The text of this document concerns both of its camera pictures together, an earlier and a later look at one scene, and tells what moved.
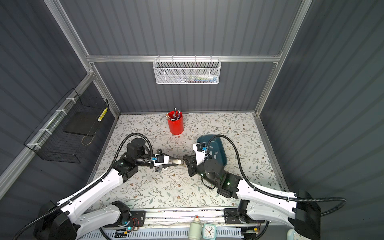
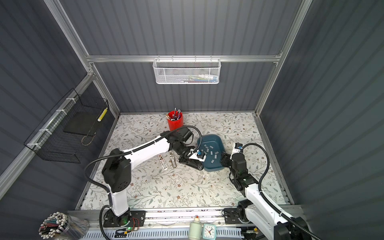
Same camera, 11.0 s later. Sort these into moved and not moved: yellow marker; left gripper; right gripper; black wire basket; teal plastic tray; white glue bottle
Moved: right gripper; left gripper
Not moved: teal plastic tray; white glue bottle; black wire basket; yellow marker
